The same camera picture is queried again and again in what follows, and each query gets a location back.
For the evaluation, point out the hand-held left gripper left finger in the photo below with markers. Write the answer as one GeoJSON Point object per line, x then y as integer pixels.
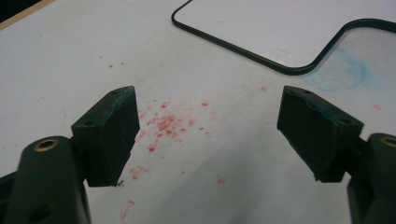
{"type": "Point", "coordinates": [107, 140]}

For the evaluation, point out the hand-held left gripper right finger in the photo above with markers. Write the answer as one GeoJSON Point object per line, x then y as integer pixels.
{"type": "Point", "coordinates": [316, 137]}

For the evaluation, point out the white whiteboard with black rim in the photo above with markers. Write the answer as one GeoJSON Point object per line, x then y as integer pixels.
{"type": "Point", "coordinates": [264, 29]}

